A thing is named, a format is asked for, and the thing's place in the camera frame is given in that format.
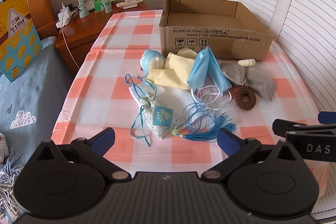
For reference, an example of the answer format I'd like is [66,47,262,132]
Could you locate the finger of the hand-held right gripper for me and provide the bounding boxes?
[317,111,336,125]
[272,119,336,161]

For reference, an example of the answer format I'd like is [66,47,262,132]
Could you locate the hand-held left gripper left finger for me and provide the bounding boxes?
[25,127,132,182]

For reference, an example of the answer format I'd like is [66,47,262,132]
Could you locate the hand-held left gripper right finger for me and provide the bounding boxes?
[201,127,306,182]

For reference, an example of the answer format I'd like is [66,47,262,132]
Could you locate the brown scrunchie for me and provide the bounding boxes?
[235,86,257,110]

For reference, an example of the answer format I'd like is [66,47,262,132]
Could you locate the blue tasselled sachet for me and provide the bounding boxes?
[130,91,237,147]

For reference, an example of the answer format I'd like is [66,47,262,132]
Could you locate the blue face mask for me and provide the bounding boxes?
[187,46,233,111]

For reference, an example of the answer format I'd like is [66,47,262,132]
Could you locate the white fuzzy hair tie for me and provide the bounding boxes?
[238,59,257,67]

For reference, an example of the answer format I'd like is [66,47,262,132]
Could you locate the blue and white plush toy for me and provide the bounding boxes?
[140,49,165,72]

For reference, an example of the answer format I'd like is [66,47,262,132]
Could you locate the brown cardboard box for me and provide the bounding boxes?
[159,0,273,62]

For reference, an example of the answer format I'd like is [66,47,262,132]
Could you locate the pink checked tablecloth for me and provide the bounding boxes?
[51,10,332,189]

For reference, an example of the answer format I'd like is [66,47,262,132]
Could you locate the blue cloud print bed sheet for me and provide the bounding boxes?
[0,36,77,224]

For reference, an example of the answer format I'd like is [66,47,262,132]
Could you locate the grey tasselled blanket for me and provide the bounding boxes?
[0,132,26,224]

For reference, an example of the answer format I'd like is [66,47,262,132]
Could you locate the wooden nightstand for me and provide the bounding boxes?
[56,1,153,77]

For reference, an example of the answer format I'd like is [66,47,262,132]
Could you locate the white power strip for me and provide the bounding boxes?
[56,9,72,29]

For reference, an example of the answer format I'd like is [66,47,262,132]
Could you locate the white drawstring pouch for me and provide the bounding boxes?
[124,74,212,132]

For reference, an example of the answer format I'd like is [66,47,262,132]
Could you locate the white cable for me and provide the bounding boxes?
[61,2,81,70]

